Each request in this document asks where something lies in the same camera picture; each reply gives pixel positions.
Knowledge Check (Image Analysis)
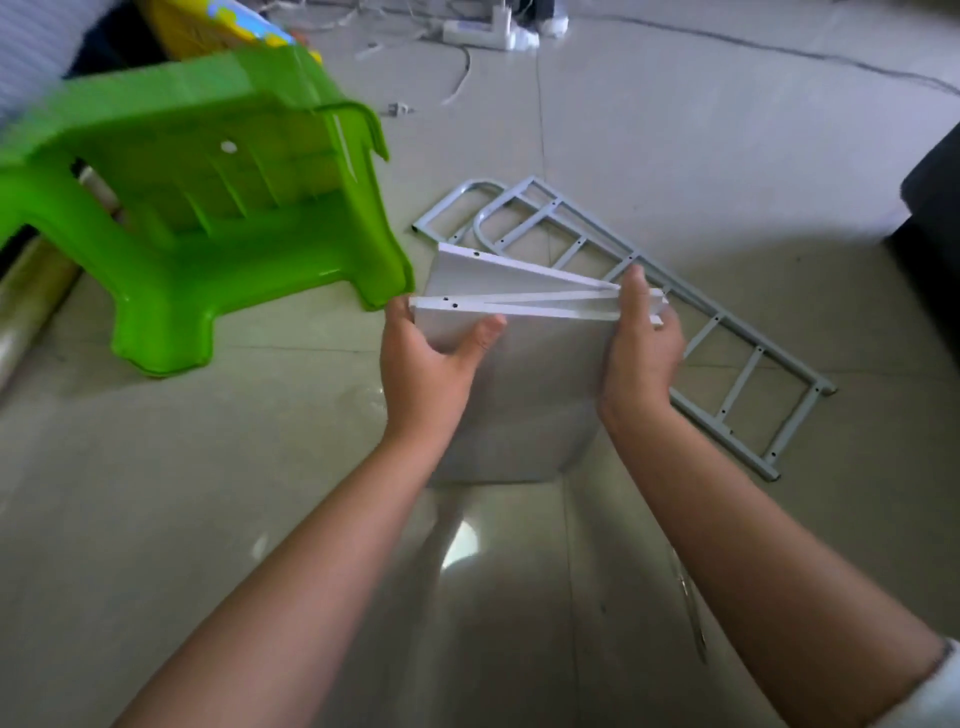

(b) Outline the person's left hand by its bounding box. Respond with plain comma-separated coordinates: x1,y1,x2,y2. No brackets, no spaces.
378,295,509,452

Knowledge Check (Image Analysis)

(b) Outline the person's right hand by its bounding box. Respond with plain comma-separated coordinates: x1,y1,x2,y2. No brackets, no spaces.
600,265,689,437

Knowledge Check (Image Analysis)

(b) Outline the white metal frame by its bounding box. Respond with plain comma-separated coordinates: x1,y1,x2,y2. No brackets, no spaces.
412,175,837,482

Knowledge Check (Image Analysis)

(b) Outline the person's right forearm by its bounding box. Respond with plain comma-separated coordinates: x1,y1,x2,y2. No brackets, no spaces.
607,405,947,728

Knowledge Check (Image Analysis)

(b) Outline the person's left forearm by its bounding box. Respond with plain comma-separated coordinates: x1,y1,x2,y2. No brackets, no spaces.
120,427,452,728

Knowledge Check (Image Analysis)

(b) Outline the person's white shirt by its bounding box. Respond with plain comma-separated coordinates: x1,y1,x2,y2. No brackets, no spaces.
870,637,960,728

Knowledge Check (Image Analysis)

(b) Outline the green plastic stool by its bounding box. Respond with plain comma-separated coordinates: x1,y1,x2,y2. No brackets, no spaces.
0,45,417,377

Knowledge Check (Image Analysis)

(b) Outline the grey sofa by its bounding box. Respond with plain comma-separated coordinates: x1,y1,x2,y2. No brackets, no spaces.
885,120,960,362

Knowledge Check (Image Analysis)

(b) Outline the long white power strip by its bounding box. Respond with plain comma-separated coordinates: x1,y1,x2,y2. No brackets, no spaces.
439,7,542,54

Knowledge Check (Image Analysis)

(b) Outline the white power strip with plugs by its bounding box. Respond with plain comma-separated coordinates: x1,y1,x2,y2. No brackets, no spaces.
517,0,572,39

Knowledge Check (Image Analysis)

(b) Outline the yellow plastic basket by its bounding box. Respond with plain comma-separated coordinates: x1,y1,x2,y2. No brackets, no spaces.
142,0,324,65

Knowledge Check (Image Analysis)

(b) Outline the tangle of white cables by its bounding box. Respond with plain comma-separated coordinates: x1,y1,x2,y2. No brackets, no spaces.
270,0,519,122

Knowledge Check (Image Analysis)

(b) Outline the long dark cable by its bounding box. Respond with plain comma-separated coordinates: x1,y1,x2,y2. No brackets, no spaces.
570,12,960,99

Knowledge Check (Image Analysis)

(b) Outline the chrome metal base rail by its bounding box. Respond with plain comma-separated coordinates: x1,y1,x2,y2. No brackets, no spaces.
0,165,122,392

